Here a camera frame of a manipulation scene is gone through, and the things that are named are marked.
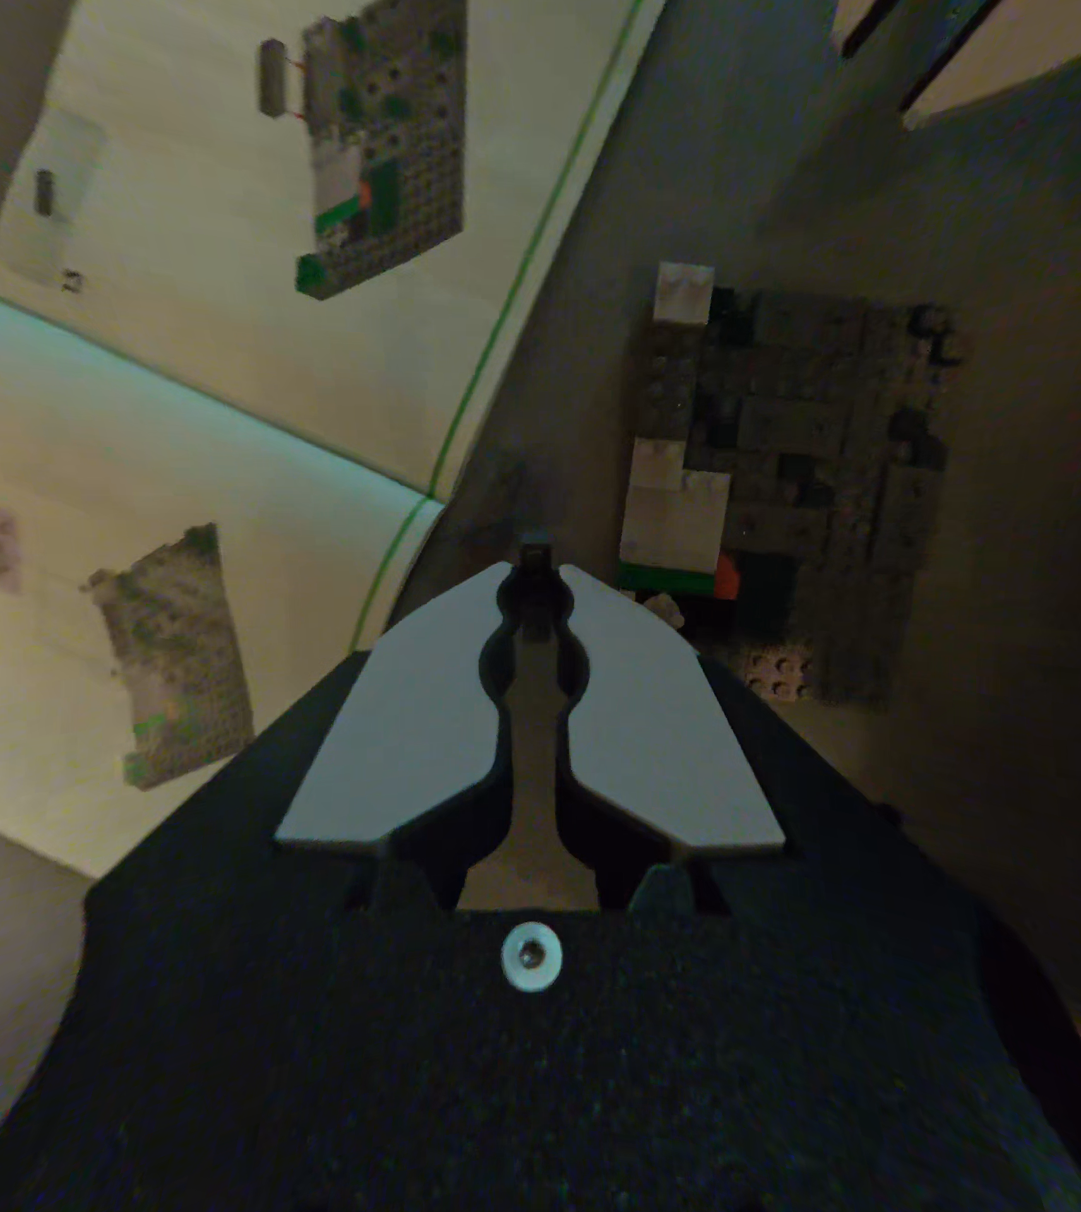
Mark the grey toy brick build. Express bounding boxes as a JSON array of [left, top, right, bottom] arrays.
[[616, 263, 969, 707]]

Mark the small light grey brick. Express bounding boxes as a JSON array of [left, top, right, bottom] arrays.
[[652, 263, 717, 329]]

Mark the open instruction booklet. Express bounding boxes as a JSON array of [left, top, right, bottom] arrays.
[[0, 0, 669, 878]]

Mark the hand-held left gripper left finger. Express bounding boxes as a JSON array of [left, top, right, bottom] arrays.
[[273, 561, 515, 849]]

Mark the grey desk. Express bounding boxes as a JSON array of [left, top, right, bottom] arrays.
[[0, 0, 1081, 1186]]

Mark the small dark grey brick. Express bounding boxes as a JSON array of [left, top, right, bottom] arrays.
[[514, 532, 559, 656]]

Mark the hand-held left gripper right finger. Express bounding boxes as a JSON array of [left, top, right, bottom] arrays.
[[554, 563, 788, 859]]

